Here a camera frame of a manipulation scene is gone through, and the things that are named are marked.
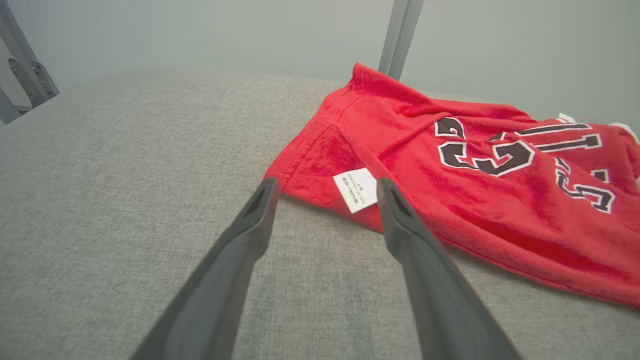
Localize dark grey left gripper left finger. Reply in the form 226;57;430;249
131;177;282;360

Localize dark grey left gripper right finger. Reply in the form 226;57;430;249
376;177;523;360

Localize red jersey with black lettering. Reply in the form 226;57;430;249
264;62;640;311

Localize grey metal frame post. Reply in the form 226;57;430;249
377;0;425;81

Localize grey metal hinge bracket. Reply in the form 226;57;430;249
0;0;61;126

